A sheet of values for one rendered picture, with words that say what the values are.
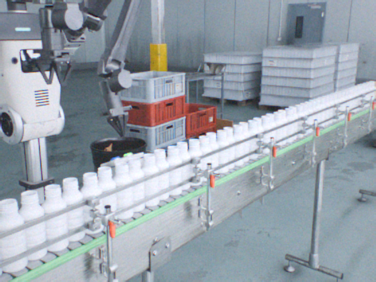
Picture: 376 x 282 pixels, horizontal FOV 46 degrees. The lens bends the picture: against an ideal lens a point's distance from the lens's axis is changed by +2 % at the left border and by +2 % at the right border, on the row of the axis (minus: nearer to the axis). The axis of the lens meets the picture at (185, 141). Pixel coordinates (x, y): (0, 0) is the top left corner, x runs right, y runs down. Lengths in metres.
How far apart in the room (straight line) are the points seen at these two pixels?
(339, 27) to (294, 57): 4.07
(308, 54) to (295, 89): 0.65
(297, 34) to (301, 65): 4.39
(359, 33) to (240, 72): 4.07
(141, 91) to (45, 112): 2.24
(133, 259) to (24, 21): 0.99
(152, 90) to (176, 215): 2.54
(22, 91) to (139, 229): 0.71
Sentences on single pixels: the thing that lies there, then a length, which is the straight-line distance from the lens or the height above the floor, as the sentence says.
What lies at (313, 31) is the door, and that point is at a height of 1.40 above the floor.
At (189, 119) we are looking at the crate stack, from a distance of 4.57.
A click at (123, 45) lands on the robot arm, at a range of 1.55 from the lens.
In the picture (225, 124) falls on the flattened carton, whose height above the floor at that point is 0.45.
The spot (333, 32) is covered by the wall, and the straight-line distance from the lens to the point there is 12.07.
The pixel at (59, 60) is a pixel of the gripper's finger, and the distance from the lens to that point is 1.23.
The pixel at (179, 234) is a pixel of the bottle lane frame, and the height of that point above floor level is 0.87.
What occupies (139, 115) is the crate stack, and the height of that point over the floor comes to 0.77.
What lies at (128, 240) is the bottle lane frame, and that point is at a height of 0.95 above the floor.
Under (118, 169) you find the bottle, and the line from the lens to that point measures 1.26.
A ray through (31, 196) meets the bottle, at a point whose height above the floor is 1.16.
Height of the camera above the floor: 1.55
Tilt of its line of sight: 15 degrees down
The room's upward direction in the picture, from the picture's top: straight up
